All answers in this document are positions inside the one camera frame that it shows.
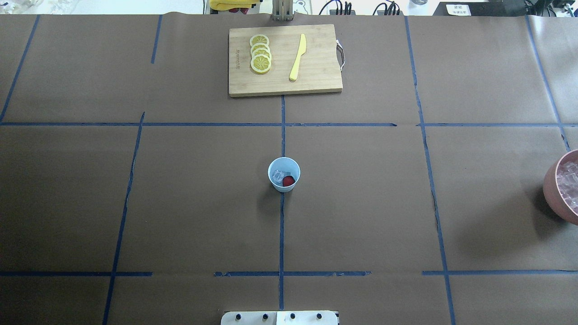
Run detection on bamboo cutting board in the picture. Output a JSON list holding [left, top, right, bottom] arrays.
[[228, 24, 343, 98]]

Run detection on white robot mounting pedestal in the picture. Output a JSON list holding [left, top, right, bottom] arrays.
[[220, 310, 340, 325]]

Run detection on pile of ice cubes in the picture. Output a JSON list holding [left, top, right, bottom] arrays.
[[556, 161, 578, 213]]

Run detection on top lemon slice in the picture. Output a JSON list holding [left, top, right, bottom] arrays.
[[250, 56, 272, 74]]

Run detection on black cables at edge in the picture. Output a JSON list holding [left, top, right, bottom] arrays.
[[318, 0, 405, 16]]

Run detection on bottom lemon slice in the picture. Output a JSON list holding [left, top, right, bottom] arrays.
[[249, 34, 269, 46]]

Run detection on red strawberry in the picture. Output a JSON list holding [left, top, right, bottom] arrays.
[[281, 175, 295, 187]]

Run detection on aluminium frame post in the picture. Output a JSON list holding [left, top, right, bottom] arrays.
[[272, 0, 294, 21]]

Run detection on pink bowl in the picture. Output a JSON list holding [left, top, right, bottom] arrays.
[[543, 149, 578, 225]]

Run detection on light blue cup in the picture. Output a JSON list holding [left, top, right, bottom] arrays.
[[267, 157, 301, 193]]

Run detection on black box with label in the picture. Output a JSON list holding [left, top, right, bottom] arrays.
[[433, 0, 530, 17]]

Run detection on clear ice cube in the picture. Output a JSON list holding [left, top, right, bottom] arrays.
[[271, 169, 287, 186]]

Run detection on yellow cloth bag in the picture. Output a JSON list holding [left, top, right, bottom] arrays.
[[209, 0, 262, 12]]

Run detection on yellow plastic knife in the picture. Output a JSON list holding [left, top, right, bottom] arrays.
[[289, 33, 307, 82]]

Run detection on lemon slice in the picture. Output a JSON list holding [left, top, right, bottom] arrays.
[[250, 56, 272, 74], [251, 50, 272, 59], [249, 34, 269, 46], [251, 42, 270, 53]]

